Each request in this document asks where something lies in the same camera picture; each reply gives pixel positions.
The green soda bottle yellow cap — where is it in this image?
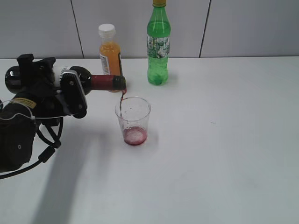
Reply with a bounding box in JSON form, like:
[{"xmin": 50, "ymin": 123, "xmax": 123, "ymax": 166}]
[{"xmin": 147, "ymin": 0, "xmax": 171, "ymax": 86}]

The orange juice bottle white cap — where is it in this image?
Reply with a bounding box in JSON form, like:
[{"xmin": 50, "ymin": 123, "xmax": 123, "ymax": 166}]
[{"xmin": 98, "ymin": 23, "xmax": 124, "ymax": 93}]

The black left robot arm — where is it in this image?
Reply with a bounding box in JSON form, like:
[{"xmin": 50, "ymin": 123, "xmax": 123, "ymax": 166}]
[{"xmin": 0, "ymin": 54, "xmax": 87, "ymax": 179}]

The transparent plastic cup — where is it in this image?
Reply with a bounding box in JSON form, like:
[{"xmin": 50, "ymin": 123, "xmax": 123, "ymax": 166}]
[{"xmin": 114, "ymin": 96, "xmax": 151, "ymax": 146}]

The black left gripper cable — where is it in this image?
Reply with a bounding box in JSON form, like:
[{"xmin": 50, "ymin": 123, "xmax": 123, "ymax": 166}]
[{"xmin": 0, "ymin": 116, "xmax": 64, "ymax": 180}]

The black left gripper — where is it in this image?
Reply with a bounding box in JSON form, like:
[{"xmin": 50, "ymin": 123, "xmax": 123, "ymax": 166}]
[{"xmin": 0, "ymin": 54, "xmax": 87, "ymax": 126}]

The dark red wine bottle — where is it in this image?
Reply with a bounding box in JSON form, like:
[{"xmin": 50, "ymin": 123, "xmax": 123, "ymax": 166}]
[{"xmin": 5, "ymin": 66, "xmax": 127, "ymax": 95}]

